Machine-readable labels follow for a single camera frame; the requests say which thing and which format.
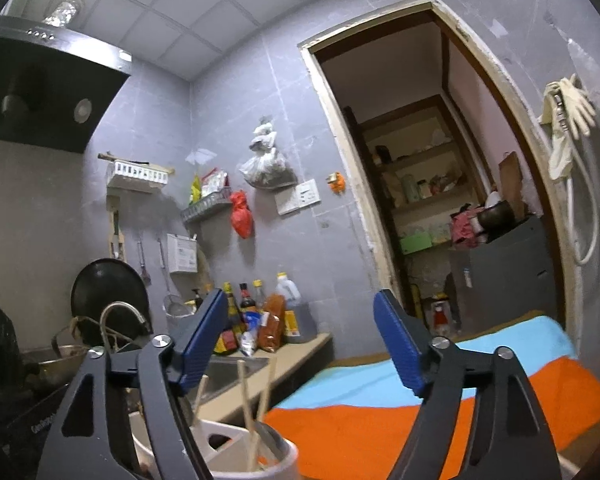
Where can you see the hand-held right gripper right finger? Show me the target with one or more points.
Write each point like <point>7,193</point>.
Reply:
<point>400,345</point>

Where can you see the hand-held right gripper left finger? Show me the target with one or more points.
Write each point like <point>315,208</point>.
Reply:
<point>202,345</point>

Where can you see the wooden chopstick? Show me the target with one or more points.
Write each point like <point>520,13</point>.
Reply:
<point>267,390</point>
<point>246,410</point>

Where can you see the metal spoon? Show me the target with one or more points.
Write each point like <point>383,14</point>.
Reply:
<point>267,440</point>

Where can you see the white plastic utensil holder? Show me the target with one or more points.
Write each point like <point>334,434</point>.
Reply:
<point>277,460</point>

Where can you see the yellow label sauce bottle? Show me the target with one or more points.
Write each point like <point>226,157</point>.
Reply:
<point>231,325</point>

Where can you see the steel sink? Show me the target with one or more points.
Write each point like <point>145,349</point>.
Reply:
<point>230,372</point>

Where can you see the metal strainer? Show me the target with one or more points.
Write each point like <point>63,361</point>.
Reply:
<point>177,305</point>

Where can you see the blue white bag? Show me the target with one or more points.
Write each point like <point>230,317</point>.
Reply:
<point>250,335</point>

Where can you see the red white bottle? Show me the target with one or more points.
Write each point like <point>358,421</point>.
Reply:
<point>442,317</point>

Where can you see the red cap sauce bottle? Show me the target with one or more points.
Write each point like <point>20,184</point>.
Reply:
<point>247,300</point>

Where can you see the clear glass bottle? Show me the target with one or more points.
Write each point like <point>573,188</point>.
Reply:
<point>259,295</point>

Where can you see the metal faucet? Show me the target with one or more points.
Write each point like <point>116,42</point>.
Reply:
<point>122,307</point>

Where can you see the white hanging box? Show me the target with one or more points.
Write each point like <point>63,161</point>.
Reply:
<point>182,255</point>

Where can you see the beige kitchen counter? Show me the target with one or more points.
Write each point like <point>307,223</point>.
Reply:
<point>300,355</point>

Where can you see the large oil jug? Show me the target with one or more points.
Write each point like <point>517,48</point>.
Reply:
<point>295,310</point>

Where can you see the hanging metal peeler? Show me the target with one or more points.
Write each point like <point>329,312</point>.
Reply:
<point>143,265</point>

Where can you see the striped blanket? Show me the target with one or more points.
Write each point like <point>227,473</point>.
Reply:
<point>355,435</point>

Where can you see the green box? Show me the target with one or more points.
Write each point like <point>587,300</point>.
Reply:
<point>415,244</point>

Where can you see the black round pan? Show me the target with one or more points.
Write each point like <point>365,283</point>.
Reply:
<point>107,290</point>

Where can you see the grey cabinet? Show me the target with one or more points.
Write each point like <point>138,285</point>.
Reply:
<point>505,280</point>

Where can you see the red plastic bag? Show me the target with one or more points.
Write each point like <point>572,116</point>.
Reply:
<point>242,217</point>

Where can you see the pink cloth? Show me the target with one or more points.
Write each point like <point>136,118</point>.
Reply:
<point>465,227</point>

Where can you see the metal wok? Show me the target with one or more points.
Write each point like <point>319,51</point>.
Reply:
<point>65,360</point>

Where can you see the wooden hanging tool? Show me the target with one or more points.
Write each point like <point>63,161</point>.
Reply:
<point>116,230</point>

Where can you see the green seasoning packet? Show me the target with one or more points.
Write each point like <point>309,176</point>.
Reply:
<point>196,190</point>

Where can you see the green jar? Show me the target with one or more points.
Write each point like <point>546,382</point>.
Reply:
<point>411,189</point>

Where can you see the dark round pot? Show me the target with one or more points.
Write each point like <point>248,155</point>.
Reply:
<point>495,217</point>

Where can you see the red white seasoning packets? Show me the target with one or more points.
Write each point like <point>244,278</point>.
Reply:
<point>215,182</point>

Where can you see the black induction cooker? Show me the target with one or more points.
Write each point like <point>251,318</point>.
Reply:
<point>35,425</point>

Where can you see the wooden shelf unit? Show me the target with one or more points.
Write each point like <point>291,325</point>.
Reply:
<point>420,160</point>

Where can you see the clear plastic bag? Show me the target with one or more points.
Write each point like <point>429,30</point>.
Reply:
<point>267,165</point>

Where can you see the wooden cutting board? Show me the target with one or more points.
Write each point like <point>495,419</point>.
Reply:
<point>511,180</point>

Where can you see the wooden stick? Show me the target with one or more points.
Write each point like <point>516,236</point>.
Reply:
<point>105,156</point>

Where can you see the cream rubber gloves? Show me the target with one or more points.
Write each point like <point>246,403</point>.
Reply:
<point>575,105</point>

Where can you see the black range hood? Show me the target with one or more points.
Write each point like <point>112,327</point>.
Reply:
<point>45,90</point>

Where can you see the grey wall shelf rack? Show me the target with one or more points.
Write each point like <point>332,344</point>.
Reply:
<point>205,210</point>

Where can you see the white wall switch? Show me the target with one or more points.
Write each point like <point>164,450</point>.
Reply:
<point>286,203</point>

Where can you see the wooden door frame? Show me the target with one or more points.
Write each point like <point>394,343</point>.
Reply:
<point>350,185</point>

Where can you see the orange wall hook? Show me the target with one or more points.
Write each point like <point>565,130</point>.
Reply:
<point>337,183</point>

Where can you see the white wall socket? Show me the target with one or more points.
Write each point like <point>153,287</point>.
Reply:
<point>308,192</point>

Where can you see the white wall basket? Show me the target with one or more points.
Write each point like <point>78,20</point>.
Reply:
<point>137,176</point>

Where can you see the foil exhaust duct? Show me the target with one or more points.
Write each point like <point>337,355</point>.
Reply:
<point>64,12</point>

